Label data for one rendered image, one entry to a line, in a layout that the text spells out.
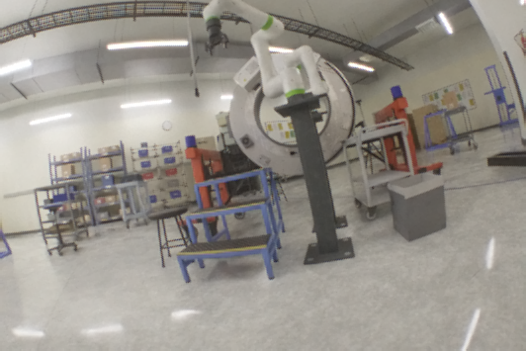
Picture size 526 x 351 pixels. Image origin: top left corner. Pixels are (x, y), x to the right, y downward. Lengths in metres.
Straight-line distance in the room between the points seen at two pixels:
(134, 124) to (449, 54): 12.35
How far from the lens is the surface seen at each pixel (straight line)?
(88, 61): 5.46
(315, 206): 1.25
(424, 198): 1.32
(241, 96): 2.46
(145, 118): 7.25
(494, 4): 3.85
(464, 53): 10.70
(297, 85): 1.30
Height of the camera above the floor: 0.59
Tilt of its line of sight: 4 degrees up
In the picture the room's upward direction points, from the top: 13 degrees counter-clockwise
